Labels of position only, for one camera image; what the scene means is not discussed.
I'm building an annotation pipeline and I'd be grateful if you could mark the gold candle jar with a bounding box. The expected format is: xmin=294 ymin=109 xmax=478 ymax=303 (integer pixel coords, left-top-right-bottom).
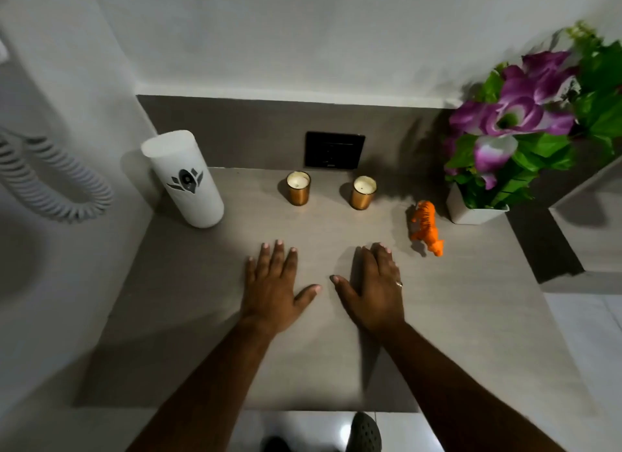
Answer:
xmin=285 ymin=170 xmax=312 ymax=207
xmin=350 ymin=175 xmax=378 ymax=211

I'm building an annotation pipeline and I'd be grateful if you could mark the black wall socket plate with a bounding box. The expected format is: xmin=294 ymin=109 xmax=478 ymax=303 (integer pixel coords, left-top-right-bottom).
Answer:
xmin=304 ymin=131 xmax=366 ymax=171

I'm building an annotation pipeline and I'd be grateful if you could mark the artificial purple flower plant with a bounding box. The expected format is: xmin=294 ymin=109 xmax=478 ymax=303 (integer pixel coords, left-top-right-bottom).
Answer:
xmin=442 ymin=20 xmax=622 ymax=210

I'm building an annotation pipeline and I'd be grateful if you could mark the person's right hand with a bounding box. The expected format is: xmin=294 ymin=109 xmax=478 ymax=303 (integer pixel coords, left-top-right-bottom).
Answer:
xmin=330 ymin=242 xmax=406 ymax=342

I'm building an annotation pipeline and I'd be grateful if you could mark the person's left forearm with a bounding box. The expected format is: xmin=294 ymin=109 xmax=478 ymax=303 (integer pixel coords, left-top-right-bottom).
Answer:
xmin=125 ymin=316 xmax=285 ymax=452

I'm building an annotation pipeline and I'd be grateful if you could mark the white cylinder with black emblem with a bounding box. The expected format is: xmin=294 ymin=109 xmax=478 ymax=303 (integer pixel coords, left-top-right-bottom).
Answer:
xmin=140 ymin=130 xmax=225 ymax=229

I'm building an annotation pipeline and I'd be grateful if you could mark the dark grey clog shoe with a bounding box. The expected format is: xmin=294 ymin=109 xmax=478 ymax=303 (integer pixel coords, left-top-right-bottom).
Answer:
xmin=345 ymin=411 xmax=384 ymax=452

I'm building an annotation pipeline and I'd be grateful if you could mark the person's right forearm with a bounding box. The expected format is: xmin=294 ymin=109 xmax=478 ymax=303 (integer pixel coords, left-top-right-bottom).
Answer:
xmin=362 ymin=321 xmax=567 ymax=452

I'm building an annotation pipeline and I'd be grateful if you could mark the orange toy tiger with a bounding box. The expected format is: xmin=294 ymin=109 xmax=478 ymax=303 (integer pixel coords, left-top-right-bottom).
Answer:
xmin=408 ymin=200 xmax=445 ymax=258

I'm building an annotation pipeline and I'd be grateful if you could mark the white coiled cord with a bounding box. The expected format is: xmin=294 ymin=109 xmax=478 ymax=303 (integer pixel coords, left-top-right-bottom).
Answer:
xmin=0 ymin=125 xmax=115 ymax=224

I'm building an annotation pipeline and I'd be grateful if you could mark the white square plant pot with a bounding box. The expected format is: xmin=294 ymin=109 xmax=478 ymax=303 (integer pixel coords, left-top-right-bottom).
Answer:
xmin=445 ymin=181 xmax=510 ymax=226

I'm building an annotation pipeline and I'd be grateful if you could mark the person's left hand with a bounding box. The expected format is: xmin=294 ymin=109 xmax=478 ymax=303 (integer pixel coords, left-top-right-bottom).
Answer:
xmin=241 ymin=239 xmax=323 ymax=337

